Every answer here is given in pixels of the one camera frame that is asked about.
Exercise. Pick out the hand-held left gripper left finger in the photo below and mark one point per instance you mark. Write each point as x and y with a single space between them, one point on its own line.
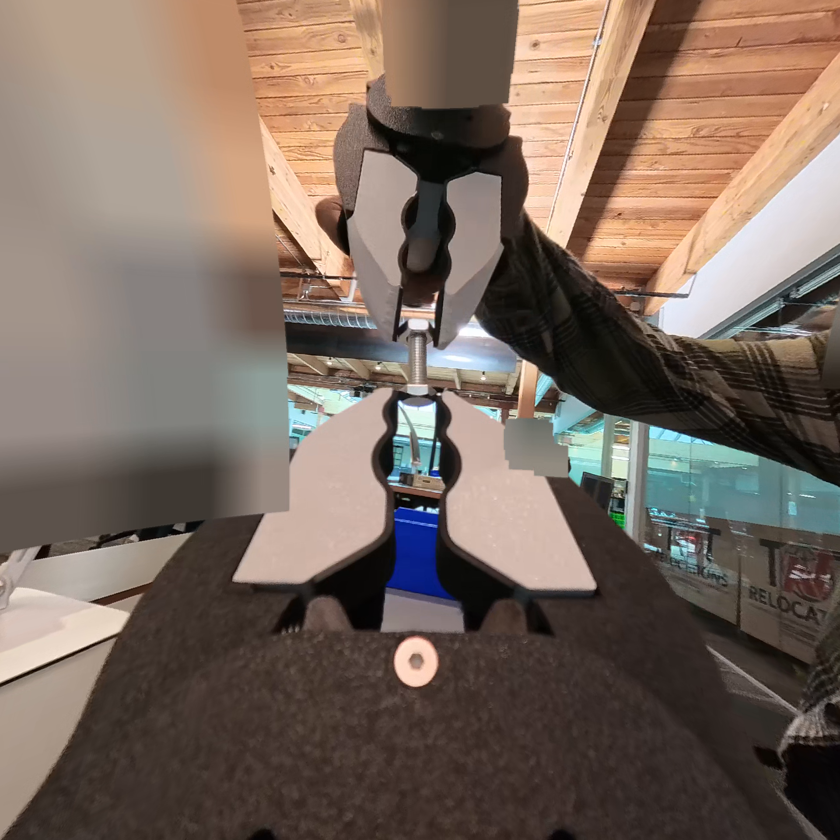
321 525

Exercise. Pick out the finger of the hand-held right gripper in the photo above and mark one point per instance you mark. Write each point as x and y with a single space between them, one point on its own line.
476 236
377 223

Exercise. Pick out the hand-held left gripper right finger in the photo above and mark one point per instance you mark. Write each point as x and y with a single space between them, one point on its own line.
512 525

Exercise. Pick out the blue plastic parts bin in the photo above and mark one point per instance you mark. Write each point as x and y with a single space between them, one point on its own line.
413 558

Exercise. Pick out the steel hex nut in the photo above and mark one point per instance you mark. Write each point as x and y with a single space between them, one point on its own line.
417 327

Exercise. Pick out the steel hex bolt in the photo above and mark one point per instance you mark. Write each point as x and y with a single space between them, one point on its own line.
418 361

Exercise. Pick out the person's right forearm plaid sleeve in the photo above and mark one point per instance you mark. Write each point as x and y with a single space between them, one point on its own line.
623 367

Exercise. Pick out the person's right hand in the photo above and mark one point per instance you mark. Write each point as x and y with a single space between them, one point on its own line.
331 220

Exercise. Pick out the printed cardboard box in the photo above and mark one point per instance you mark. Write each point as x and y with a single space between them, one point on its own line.
787 590

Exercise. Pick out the white rectangular tray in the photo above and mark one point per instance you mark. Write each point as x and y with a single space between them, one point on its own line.
52 630

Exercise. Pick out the clear acrylic stand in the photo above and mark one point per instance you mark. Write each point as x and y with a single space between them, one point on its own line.
13 584

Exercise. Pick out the person's dark trousers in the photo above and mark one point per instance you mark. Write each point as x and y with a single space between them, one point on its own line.
814 800

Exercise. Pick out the silver spiral ventilation duct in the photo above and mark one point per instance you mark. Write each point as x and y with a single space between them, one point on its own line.
328 317

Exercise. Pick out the dark large ceiling duct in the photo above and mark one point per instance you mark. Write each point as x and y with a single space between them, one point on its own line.
341 348

